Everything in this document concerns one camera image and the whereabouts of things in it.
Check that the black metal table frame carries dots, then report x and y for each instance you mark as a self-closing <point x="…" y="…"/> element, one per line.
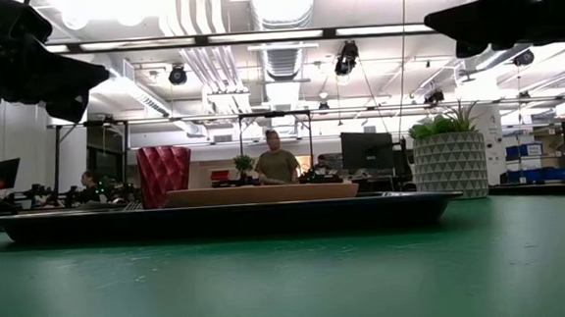
<point x="545" y="189"/>

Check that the green plant in patterned pot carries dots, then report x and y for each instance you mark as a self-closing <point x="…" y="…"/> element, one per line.
<point x="450" y="168"/>

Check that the peach round plate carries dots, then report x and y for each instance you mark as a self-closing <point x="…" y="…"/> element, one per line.
<point x="265" y="194"/>

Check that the blue storage bin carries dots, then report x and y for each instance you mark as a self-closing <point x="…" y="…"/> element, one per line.
<point x="525" y="150"/>

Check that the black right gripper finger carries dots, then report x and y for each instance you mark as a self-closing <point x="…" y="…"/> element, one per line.
<point x="486" y="35"/>
<point x="480" y="11"/>

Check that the small background potted plant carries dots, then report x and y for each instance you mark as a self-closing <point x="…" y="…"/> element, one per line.
<point x="243" y="165"/>

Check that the seated person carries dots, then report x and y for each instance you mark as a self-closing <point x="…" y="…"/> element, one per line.
<point x="321" y="163"/>
<point x="89" y="187"/>

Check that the dark green plastic tray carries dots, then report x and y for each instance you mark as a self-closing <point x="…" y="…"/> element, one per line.
<point x="217" y="221"/>

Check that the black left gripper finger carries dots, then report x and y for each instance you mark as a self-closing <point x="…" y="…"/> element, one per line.
<point x="56" y="66"/>
<point x="69" y="93"/>

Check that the black overhead light bar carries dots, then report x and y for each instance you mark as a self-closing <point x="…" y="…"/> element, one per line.
<point x="201" y="40"/>

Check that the red background box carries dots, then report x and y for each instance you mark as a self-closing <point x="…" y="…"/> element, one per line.
<point x="219" y="175"/>

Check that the black background gantry frame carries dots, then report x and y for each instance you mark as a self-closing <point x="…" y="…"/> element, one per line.
<point x="274" y="114"/>

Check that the standing person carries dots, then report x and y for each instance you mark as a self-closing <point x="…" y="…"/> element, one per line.
<point x="277" y="166"/>

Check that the dark red faceted cup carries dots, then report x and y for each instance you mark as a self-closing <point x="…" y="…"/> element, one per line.
<point x="163" y="175"/>

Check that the black hanging spotlight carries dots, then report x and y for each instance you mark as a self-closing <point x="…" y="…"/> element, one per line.
<point x="177" y="75"/>
<point x="523" y="58"/>
<point x="345" y="58"/>

